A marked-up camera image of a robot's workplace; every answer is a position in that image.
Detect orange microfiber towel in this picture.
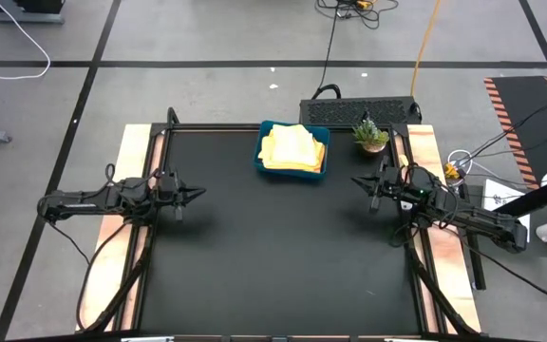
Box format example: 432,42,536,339
256,134,328,174

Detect grey table foot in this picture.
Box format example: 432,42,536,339
0,0,66,26

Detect plywood base board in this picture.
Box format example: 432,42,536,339
394,123,482,333
81,123,165,333

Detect black metal beam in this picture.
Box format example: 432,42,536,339
491,168,547,219

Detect black mat with orange stripes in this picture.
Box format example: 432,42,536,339
483,74,547,191

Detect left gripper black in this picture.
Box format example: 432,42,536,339
156,167,208,223

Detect white floor cable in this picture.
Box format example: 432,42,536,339
0,0,52,81

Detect green spiky plant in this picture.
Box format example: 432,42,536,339
351,117,391,148

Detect yellow plug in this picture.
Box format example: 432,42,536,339
443,161,462,181

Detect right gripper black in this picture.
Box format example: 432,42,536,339
350,155,411,214

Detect white cable coil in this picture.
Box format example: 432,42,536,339
446,148,477,173

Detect white paper sheet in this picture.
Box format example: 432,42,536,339
481,178,532,243

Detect blue plastic bin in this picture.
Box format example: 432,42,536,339
253,119,331,181

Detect orange power cable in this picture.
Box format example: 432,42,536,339
409,0,443,98

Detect black floor cable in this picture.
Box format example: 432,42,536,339
311,13,344,101

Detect black cable tangle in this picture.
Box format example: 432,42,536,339
314,0,401,30

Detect black computer case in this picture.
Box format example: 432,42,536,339
299,96,423,127

